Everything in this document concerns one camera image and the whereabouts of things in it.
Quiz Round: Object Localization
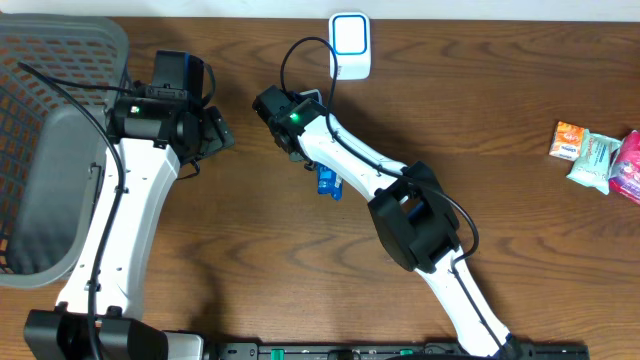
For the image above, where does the blue snack wrapper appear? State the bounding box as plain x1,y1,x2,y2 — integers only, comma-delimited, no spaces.
316,164,343,201

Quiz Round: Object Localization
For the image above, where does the orange Kleenex tissue pack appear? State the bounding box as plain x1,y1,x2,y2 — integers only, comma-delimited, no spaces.
549,121,587,161

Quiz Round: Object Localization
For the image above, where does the teal wet wipes pack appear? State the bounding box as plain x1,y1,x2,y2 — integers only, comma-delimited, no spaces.
567,130,622,195

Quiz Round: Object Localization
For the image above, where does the purple Carefree pad pack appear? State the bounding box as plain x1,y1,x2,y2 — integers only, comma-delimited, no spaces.
608,130,640,204

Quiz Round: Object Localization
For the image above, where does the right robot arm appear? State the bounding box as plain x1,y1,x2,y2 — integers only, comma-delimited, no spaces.
253,93,520,359

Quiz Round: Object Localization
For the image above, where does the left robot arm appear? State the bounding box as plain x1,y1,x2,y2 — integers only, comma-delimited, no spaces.
24,97,234,359

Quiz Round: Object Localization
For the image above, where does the grey plastic mesh basket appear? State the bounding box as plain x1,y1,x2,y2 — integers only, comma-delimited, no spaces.
1,14,130,288

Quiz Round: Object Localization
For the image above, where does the right black cable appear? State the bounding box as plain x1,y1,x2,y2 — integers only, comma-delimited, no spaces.
279,36,506,351

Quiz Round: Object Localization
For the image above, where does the black cable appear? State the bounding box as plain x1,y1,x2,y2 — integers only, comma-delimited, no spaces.
279,36,506,351
17,60,134,360

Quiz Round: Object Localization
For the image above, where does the left black cable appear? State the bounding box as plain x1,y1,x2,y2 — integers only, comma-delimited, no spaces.
17,60,134,360

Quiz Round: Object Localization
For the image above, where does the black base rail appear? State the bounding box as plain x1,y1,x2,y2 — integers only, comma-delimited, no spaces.
164,341,591,360

